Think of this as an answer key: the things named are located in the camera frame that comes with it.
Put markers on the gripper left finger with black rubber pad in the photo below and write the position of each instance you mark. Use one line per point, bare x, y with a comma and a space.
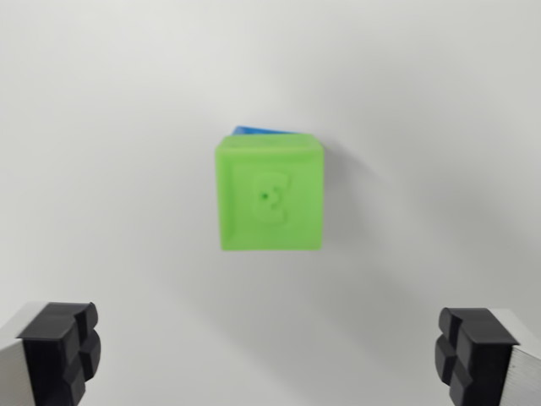
46, 355

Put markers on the green number cube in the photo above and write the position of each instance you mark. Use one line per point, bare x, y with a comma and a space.
270, 194

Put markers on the gripper right finger with black rubber pad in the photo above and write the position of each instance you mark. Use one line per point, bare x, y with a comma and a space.
486, 359

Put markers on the blue number cube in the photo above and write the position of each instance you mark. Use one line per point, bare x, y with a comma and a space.
253, 130

